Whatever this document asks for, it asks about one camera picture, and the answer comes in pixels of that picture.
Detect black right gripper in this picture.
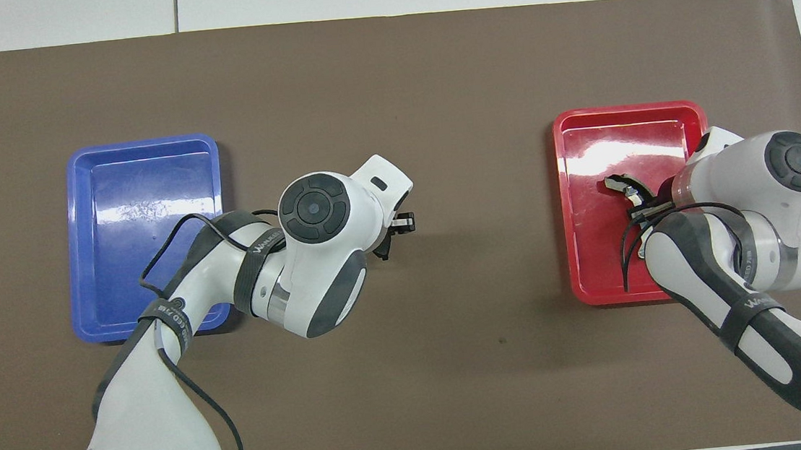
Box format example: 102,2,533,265
630,192,680,227

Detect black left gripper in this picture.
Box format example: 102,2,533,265
386,210,418,237

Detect curved brake shoe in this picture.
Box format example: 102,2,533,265
603,170,657,212

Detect red plastic tray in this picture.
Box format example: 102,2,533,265
551,98,724,310

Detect brown table mat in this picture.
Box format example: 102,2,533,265
0,0,801,450

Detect blue plastic tray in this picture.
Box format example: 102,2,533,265
57,131,235,346

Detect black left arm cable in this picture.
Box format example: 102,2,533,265
132,205,302,450

